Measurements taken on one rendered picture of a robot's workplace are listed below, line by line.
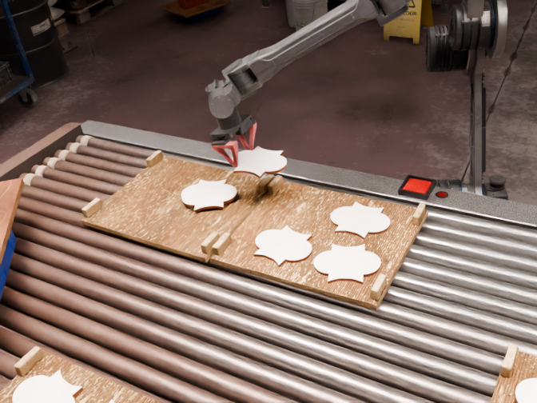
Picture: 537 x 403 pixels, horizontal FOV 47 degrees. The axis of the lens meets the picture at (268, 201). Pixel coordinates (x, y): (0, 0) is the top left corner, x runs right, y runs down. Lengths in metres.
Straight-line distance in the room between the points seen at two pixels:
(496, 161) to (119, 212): 2.34
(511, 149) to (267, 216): 2.30
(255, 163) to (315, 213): 0.19
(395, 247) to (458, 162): 2.12
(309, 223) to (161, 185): 0.47
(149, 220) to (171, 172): 0.23
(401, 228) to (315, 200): 0.24
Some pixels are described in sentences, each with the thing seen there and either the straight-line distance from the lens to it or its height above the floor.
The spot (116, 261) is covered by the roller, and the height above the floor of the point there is 0.92.
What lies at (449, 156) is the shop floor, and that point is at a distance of 3.56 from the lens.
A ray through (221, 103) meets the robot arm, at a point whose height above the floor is 1.25.
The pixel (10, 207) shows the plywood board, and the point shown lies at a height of 1.04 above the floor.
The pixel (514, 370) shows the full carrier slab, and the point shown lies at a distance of 1.21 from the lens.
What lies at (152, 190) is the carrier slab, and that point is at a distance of 1.74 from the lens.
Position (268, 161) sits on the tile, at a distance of 1.54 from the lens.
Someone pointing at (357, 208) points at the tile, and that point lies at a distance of 1.53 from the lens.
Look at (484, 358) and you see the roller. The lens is 1.24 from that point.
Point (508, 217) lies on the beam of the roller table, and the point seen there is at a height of 0.92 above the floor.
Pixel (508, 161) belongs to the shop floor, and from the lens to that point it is 3.55.
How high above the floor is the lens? 1.84
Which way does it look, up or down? 35 degrees down
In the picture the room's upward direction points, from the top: 8 degrees counter-clockwise
